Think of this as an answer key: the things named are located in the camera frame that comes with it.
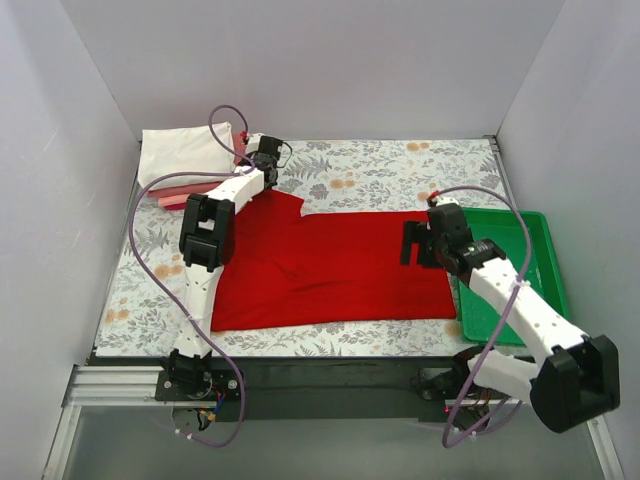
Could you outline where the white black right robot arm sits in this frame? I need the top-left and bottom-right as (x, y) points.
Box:
(400, 202), (620, 433)

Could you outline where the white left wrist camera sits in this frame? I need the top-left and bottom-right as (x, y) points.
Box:
(239, 131), (263, 155)

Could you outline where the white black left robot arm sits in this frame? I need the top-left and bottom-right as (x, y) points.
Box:
(166, 134), (285, 400)

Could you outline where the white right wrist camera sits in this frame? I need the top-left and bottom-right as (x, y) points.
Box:
(427, 191), (460, 208)

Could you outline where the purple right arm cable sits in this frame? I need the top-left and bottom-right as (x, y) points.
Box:
(442, 185), (532, 449)

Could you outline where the folded white t shirt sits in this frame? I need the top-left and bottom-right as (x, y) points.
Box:
(137, 126), (235, 190)

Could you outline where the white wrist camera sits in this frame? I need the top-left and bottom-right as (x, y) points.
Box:
(427, 191), (460, 208)
(239, 131), (263, 155)

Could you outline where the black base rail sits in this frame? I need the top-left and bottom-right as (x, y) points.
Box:
(155, 356), (464, 422)

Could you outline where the aluminium frame rail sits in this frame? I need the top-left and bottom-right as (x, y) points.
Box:
(42, 363), (171, 480)

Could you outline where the green plastic tray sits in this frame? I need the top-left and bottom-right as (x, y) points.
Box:
(454, 208), (574, 345)

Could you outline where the floral patterned table cloth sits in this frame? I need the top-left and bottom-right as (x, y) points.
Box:
(94, 139), (506, 358)

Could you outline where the red t shirt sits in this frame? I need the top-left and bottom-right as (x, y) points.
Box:
(211, 191), (456, 332)

